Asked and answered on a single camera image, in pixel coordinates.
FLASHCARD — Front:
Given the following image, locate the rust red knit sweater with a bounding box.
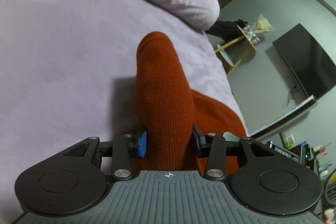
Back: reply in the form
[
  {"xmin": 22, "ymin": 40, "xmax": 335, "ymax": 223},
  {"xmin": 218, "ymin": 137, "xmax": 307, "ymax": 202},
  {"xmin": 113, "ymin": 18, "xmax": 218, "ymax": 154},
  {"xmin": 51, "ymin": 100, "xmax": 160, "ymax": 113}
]
[{"xmin": 135, "ymin": 32, "xmax": 246, "ymax": 172}]

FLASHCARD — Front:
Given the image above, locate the black clothes pile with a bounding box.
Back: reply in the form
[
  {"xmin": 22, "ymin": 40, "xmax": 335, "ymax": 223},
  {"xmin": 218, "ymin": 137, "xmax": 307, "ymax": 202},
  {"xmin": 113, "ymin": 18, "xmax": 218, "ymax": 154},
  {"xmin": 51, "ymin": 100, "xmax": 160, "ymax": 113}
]
[{"xmin": 205, "ymin": 19, "xmax": 248, "ymax": 37}]

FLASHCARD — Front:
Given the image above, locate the white tv shelf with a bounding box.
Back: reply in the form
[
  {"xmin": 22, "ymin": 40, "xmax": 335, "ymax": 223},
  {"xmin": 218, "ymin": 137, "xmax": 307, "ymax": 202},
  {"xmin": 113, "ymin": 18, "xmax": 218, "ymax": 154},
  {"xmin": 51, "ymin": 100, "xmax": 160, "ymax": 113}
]
[{"xmin": 249, "ymin": 96, "xmax": 317, "ymax": 139}]

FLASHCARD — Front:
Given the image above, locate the round yellow-legged side table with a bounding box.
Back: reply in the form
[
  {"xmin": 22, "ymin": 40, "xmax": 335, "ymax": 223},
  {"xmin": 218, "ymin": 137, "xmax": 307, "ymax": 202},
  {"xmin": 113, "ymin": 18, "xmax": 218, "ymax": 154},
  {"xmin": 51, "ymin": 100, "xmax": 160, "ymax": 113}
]
[{"xmin": 215, "ymin": 25, "xmax": 256, "ymax": 75}]

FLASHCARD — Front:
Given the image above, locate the lilac bed sheet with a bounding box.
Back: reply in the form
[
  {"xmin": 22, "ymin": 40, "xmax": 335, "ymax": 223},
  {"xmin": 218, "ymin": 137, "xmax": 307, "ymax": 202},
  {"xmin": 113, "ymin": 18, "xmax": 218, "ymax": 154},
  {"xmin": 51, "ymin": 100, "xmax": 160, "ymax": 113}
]
[{"xmin": 1, "ymin": 0, "xmax": 240, "ymax": 223}]

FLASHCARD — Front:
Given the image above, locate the cream wrapped flower bouquet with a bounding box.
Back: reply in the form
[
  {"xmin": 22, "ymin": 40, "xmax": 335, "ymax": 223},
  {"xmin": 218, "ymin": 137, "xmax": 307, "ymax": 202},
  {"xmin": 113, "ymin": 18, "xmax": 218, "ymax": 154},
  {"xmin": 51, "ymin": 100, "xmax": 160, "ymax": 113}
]
[{"xmin": 248, "ymin": 14, "xmax": 276, "ymax": 37}]

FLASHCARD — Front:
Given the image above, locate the black wall television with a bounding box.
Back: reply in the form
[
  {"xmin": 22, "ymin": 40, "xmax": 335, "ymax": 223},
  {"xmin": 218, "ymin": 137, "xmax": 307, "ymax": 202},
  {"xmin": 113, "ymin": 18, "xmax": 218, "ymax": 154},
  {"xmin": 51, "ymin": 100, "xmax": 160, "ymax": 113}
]
[{"xmin": 273, "ymin": 24, "xmax": 335, "ymax": 100}]

